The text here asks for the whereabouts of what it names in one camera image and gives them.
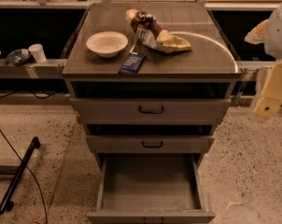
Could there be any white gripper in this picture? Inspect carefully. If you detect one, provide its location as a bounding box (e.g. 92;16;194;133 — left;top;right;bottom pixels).
249;60;282;122

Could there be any blue rxbar blueberry bar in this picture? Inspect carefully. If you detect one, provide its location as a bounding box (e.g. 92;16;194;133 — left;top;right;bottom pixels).
119;52;147;75

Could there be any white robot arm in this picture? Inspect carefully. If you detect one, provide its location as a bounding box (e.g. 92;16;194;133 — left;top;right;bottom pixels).
245;2;282;120

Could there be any grey drawer cabinet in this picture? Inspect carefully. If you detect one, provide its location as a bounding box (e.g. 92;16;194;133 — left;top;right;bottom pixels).
61;2;243;224

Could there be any bottom drawer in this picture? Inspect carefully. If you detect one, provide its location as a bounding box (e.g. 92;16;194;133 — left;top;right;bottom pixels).
88;154;215;224

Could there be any drawer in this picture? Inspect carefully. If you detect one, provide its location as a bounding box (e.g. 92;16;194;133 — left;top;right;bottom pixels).
71;98;231;125
88;154;215;224
86;135;214;153

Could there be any middle drawer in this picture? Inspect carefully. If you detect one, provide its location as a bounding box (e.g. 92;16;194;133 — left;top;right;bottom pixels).
86;135;214;153

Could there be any top drawer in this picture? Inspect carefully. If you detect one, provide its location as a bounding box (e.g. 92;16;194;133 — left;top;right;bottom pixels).
71;98;231;125

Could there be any white bowl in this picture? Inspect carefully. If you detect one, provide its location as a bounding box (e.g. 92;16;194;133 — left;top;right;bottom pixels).
86;31;128;58

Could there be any white paper cup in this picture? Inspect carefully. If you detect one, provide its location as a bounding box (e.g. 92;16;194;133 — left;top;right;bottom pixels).
28;44;47;63

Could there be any small dark dish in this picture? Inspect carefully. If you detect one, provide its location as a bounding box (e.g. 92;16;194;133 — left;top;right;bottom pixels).
7;49;32;66

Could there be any black metal bar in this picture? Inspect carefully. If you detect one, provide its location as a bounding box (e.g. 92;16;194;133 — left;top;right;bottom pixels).
0;137;40;215

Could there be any black floor cable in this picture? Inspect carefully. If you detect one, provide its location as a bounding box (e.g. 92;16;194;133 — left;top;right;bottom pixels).
0;117;49;224

